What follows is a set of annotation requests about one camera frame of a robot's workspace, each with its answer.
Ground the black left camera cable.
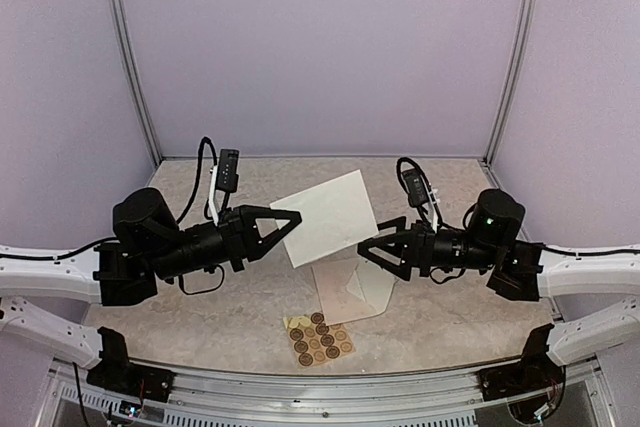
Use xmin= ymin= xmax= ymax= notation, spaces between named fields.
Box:
xmin=174 ymin=135 xmax=221 ymax=223

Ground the aluminium frame post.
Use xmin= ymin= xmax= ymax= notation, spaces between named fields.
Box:
xmin=483 ymin=0 xmax=536 ymax=170
xmin=108 ymin=0 xmax=163 ymax=168

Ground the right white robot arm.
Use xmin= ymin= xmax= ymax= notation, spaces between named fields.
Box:
xmin=357 ymin=189 xmax=639 ymax=391

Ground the front aluminium rail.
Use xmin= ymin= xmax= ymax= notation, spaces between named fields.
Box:
xmin=47 ymin=341 xmax=616 ymax=427

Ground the cream letter with ornate border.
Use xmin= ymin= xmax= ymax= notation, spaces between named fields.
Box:
xmin=270 ymin=170 xmax=379 ymax=268

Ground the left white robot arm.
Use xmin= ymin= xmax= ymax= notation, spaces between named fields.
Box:
xmin=1 ymin=188 xmax=302 ymax=392

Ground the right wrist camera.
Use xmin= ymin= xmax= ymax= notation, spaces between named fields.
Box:
xmin=401 ymin=169 xmax=430 ymax=208

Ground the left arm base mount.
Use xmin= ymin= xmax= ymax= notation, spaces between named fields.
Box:
xmin=87 ymin=361 xmax=175 ymax=403

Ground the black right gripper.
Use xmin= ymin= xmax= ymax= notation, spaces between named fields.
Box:
xmin=358 ymin=216 xmax=500 ymax=282

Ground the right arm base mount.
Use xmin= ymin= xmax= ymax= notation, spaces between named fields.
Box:
xmin=477 ymin=362 xmax=565 ymax=401

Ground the brown seal sticker sheet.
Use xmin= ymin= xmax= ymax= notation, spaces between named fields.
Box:
xmin=283 ymin=311 xmax=356 ymax=368

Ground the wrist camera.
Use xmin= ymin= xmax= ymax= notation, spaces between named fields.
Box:
xmin=215 ymin=149 xmax=240 ymax=194
xmin=401 ymin=169 xmax=430 ymax=208

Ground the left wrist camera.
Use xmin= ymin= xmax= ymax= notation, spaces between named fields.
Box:
xmin=215 ymin=149 xmax=240 ymax=194

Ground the left aluminium frame post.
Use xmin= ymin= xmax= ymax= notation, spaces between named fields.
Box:
xmin=108 ymin=0 xmax=163 ymax=168

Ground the pink envelope with cream flap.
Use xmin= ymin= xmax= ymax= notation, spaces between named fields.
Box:
xmin=312 ymin=257 xmax=396 ymax=325

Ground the right aluminium frame post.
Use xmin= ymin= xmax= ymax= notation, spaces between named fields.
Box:
xmin=483 ymin=0 xmax=536 ymax=170

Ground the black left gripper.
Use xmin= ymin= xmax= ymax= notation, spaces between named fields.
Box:
xmin=148 ymin=205 xmax=302 ymax=281

